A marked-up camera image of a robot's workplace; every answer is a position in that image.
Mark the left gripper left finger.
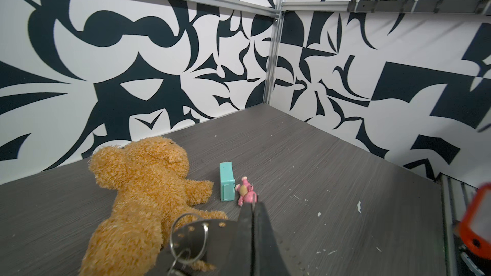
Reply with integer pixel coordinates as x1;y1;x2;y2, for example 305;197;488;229
220;203;254;276

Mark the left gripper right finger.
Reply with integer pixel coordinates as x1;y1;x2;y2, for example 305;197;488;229
253;202;290;276

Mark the red key tag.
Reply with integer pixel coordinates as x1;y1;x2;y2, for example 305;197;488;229
459;183;490;260

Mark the pink toy figure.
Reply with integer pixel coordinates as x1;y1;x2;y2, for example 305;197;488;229
235;176;258;207

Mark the teal toy block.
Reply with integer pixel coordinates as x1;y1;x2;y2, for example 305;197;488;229
219;162;235;202

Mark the brown teddy bear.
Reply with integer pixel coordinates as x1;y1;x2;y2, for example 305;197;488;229
79;137;227;275

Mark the black wall hook rack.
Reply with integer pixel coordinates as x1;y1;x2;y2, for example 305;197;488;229
343;0;490;16

